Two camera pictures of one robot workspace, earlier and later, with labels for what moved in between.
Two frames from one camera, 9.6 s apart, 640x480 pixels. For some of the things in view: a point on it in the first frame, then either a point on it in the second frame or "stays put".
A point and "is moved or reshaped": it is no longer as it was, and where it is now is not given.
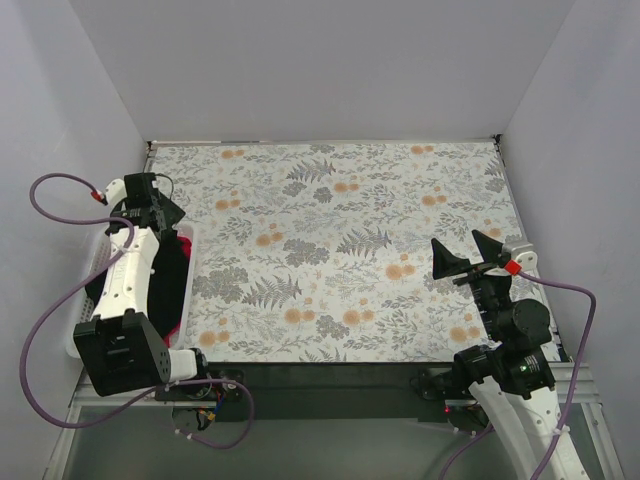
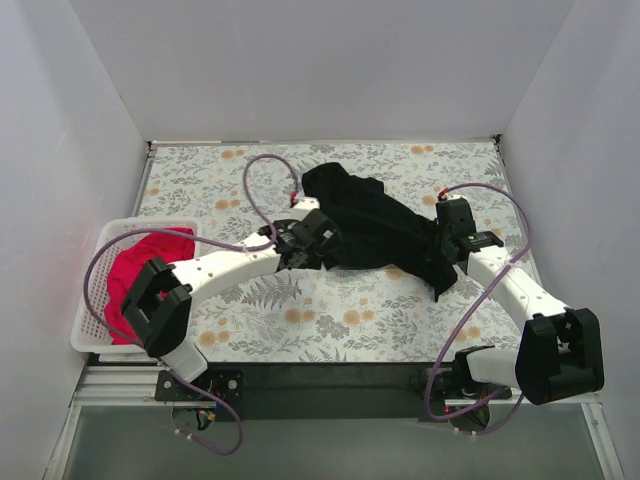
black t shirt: (167, 290) is moved or reshaped
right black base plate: (441, 400) stays put
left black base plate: (222, 385) stays put
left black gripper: (167, 211) to (324, 236)
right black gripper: (473, 271) to (446, 248)
